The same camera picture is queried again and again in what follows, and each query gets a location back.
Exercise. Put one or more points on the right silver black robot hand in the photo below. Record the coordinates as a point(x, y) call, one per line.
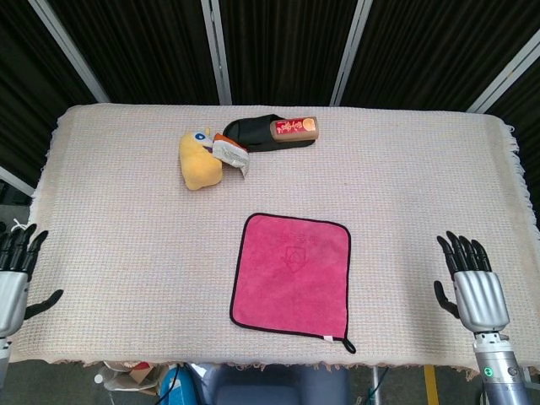
point(481, 299)

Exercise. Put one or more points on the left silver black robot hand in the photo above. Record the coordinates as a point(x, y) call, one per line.
point(10, 299)

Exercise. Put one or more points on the pink cloth black trim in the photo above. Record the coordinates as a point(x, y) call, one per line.
point(291, 274)

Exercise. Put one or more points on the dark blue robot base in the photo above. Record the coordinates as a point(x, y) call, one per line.
point(274, 388)

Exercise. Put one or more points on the beige woven tablecloth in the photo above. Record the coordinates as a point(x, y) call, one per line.
point(126, 253)

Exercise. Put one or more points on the white table leg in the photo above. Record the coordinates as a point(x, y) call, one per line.
point(376, 384)

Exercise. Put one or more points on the brown cardboard box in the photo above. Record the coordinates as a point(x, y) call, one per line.
point(135, 375)

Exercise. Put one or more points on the blue plastic object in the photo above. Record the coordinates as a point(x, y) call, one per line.
point(177, 386)

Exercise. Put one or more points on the yellow plush toy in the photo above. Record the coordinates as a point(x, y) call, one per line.
point(198, 164)

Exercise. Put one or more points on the red orange snack package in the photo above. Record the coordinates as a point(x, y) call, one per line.
point(295, 128)

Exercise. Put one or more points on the dark pleated curtain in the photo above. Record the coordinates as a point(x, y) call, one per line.
point(147, 50)

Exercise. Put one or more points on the black slipper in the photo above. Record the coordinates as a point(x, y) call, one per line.
point(249, 131)

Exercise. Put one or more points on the white partition post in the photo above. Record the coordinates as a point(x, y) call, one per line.
point(502, 78)
point(217, 55)
point(350, 55)
point(17, 180)
point(69, 52)

